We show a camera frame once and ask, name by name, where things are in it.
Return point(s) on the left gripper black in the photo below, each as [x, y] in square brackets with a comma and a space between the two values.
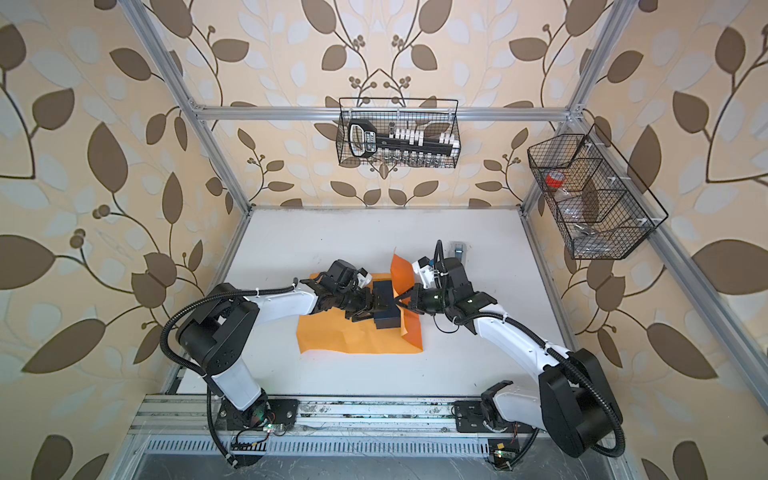
[367, 308]

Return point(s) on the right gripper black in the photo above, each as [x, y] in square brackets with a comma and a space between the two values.
[411, 291]

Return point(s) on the black gift box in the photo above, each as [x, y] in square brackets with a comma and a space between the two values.
[386, 314]

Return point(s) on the orange wrapping paper sheet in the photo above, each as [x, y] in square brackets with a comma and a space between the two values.
[330, 330]

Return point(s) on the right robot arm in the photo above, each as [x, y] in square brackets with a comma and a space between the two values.
[573, 402]

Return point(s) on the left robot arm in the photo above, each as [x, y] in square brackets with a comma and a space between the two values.
[209, 336]

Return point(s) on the white tape dispenser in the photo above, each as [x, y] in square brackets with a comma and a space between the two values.
[459, 250]

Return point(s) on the black tool set in basket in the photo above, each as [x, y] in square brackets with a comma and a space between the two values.
[365, 141]

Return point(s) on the red capped item in basket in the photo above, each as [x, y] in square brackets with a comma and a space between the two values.
[554, 180]

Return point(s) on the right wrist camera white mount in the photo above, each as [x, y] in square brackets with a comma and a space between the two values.
[425, 272]

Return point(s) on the black wire basket centre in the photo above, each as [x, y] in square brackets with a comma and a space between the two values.
[432, 114]

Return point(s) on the black wire basket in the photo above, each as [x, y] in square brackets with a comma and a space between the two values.
[432, 114]
[603, 210]

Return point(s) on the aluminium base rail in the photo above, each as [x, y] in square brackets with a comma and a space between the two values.
[443, 427]

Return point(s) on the black wire basket right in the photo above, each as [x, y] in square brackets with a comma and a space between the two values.
[603, 210]

